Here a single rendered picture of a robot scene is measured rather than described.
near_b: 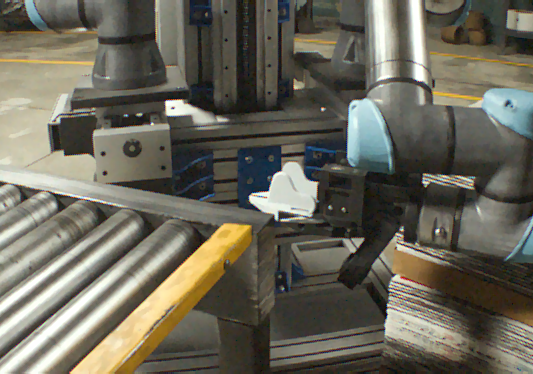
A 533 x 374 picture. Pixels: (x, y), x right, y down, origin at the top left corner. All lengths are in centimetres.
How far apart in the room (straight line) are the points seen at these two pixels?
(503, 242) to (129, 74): 75
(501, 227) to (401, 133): 16
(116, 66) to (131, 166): 20
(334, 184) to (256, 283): 14
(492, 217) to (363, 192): 15
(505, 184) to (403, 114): 13
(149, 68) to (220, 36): 18
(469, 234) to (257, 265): 23
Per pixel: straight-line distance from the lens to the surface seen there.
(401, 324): 99
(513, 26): 684
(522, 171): 65
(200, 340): 145
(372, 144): 62
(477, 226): 68
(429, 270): 91
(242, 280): 67
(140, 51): 116
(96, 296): 54
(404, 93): 64
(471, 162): 64
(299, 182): 76
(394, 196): 70
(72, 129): 133
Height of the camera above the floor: 109
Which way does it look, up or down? 23 degrees down
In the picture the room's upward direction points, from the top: straight up
